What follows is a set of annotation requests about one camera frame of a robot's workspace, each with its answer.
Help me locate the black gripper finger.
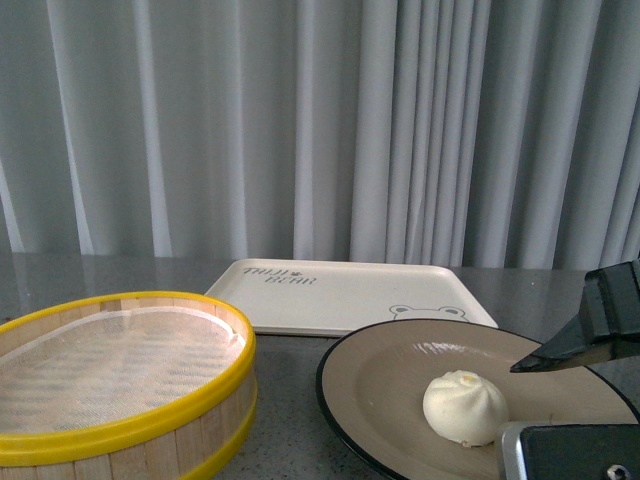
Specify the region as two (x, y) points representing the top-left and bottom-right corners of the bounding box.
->
(500, 422), (639, 479)
(510, 259), (639, 373)

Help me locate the white steamed bun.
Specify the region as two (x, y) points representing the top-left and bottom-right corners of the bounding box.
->
(422, 370), (510, 447)

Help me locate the cream bear print tray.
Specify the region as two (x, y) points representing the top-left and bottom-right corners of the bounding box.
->
(207, 259), (497, 337)

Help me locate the grey pleated curtain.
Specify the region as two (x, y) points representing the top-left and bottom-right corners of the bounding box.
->
(1, 1), (639, 270)

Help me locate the yellow rimmed wooden steamer basket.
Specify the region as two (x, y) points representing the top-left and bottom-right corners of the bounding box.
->
(1, 291), (258, 479)

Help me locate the white mesh steamer liner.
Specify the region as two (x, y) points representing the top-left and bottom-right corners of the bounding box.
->
(1, 307), (246, 434)

